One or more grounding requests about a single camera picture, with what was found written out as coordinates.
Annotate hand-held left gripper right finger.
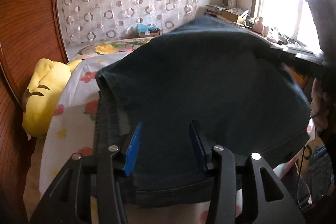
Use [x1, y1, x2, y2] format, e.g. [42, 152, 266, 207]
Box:
[189, 120, 306, 224]

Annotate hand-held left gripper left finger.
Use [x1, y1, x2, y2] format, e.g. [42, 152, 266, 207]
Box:
[29, 121, 143, 224]

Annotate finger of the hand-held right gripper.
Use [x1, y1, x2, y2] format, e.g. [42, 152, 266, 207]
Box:
[270, 47, 327, 75]

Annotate blue denim pants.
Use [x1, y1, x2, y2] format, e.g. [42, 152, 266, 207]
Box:
[94, 15, 312, 207]

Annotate person's right hand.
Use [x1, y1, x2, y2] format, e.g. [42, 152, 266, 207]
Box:
[310, 77, 332, 136]

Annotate wooden cabinet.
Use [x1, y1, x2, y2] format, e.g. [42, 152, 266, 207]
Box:
[205, 10, 324, 95]

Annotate pink bottle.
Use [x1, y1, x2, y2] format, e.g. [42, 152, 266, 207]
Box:
[253, 17, 265, 32]

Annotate white quilt with pink flowers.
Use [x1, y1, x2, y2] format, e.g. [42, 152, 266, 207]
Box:
[39, 52, 317, 224]

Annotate open cardboard box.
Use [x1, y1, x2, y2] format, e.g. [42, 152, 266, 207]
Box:
[220, 9, 248, 24]

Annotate stack of papers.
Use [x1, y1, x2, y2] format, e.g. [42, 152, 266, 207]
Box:
[206, 4, 227, 16]

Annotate yellow plush toy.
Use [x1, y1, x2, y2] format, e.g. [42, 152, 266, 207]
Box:
[22, 58, 82, 139]

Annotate colourful floral blanket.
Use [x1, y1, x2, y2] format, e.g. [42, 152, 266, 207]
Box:
[76, 39, 156, 60]

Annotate small cardboard box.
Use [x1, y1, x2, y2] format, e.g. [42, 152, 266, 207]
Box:
[139, 29, 164, 38]

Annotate wooden headboard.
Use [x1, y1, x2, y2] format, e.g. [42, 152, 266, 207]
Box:
[0, 0, 69, 224]

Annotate thin black cable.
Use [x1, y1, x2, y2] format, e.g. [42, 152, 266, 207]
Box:
[296, 114, 319, 214]

